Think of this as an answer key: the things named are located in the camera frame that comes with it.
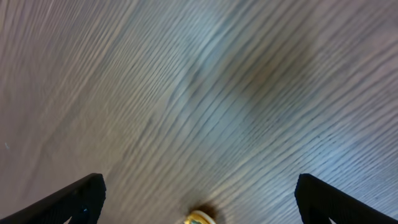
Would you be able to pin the gold blue spinning top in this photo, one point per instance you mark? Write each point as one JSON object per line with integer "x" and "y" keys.
{"x": 199, "y": 217}

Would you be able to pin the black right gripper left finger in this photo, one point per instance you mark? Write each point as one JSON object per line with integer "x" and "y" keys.
{"x": 79, "y": 202}

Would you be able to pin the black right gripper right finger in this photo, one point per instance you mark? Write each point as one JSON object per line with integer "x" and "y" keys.
{"x": 319, "y": 202}

